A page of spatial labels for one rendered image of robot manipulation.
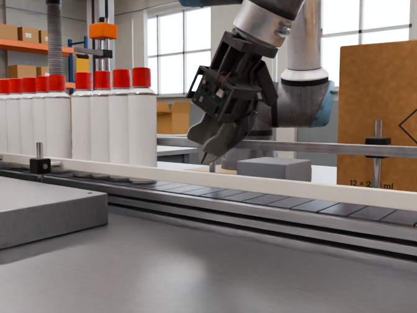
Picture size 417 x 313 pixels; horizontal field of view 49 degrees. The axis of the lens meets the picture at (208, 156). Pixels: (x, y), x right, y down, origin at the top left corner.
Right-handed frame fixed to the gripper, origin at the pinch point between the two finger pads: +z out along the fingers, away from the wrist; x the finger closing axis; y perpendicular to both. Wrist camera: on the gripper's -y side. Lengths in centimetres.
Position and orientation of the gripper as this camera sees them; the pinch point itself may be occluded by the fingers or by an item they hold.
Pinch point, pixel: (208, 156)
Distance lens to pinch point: 73.7
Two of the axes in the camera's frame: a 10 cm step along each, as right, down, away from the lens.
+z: -4.0, 8.3, 3.8
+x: 6.9, 5.5, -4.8
